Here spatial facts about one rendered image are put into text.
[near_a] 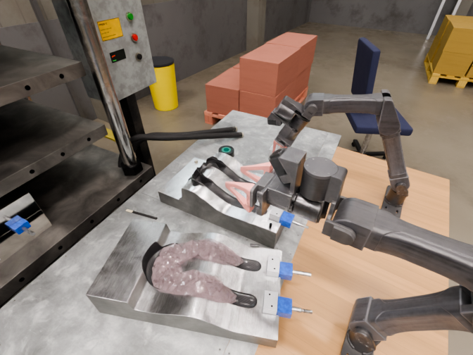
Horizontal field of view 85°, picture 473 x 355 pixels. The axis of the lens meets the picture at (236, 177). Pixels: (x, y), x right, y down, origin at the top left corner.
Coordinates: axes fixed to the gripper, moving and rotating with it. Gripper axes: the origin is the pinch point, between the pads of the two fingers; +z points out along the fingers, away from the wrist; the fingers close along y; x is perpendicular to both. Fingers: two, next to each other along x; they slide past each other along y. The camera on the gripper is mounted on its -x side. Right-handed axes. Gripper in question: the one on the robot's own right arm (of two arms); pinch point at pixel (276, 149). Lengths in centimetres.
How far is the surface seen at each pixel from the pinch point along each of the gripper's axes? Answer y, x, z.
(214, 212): 36.3, -4.8, 11.5
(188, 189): 35.7, -17.1, 10.5
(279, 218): 31.3, 14.0, -1.8
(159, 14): -232, -230, 116
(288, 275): 47, 24, -3
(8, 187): 68, -62, 25
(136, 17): -9, -84, -4
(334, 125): -216, 47, 85
